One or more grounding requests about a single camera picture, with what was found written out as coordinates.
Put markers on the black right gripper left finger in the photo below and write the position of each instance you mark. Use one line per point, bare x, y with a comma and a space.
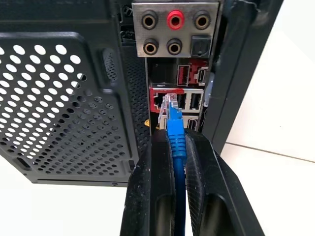
144, 196

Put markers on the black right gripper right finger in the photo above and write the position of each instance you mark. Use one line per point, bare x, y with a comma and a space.
216, 191

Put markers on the black computer tower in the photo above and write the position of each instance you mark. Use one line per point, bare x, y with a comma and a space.
73, 98

